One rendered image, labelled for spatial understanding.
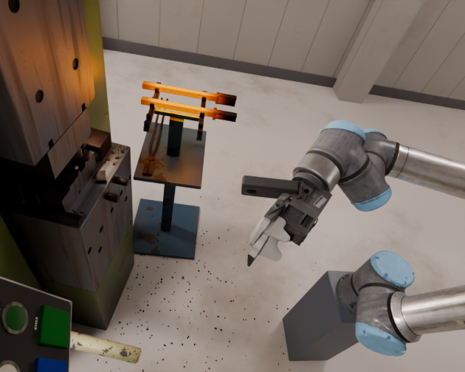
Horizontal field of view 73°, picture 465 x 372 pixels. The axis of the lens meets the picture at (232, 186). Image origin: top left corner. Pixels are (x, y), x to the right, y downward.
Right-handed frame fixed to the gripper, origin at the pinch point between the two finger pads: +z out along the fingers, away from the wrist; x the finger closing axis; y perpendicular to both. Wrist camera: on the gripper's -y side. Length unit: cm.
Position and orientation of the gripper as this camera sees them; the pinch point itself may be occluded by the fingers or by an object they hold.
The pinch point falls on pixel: (245, 255)
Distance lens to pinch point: 60.6
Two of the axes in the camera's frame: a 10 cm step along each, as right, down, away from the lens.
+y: 8.0, 5.2, -2.8
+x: 0.1, 4.6, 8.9
